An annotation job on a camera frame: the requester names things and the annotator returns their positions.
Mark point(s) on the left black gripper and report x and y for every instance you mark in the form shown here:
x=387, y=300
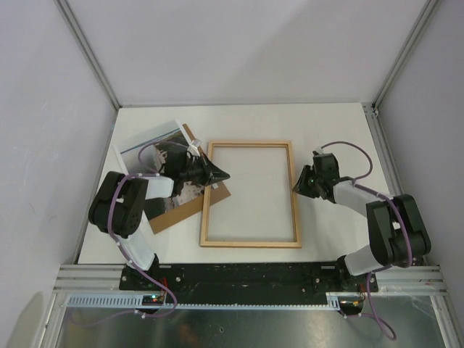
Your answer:
x=211, y=173

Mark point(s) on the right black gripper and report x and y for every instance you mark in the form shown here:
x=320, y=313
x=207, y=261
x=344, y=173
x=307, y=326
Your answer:
x=301, y=185

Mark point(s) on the landscape photo print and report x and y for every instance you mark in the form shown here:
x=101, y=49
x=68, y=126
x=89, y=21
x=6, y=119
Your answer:
x=136, y=156

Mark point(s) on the wooden picture frame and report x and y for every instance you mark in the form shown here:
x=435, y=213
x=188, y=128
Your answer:
x=262, y=210

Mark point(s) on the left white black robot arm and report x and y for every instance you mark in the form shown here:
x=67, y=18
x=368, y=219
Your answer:
x=118, y=206

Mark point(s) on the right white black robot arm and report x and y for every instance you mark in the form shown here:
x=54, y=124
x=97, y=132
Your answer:
x=396, y=231

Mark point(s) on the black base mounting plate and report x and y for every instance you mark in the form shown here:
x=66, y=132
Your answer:
x=250, y=284

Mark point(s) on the shiny metal floor sheet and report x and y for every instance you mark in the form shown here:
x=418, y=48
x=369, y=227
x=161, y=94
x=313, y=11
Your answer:
x=413, y=320

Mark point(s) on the brown frame backing board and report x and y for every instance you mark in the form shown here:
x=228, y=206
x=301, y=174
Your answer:
x=181, y=214

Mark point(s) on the grey slotted cable duct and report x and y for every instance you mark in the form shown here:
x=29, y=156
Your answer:
x=139, y=302

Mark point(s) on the aluminium front rail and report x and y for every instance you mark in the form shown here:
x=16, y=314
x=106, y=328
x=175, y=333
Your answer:
x=104, y=279

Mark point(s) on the right aluminium corner post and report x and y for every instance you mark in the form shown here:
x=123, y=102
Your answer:
x=413, y=38

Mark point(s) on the aluminium corner post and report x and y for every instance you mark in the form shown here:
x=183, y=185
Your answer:
x=87, y=51
x=413, y=38

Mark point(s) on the left aluminium corner post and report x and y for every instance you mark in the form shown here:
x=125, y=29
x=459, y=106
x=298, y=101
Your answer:
x=87, y=51

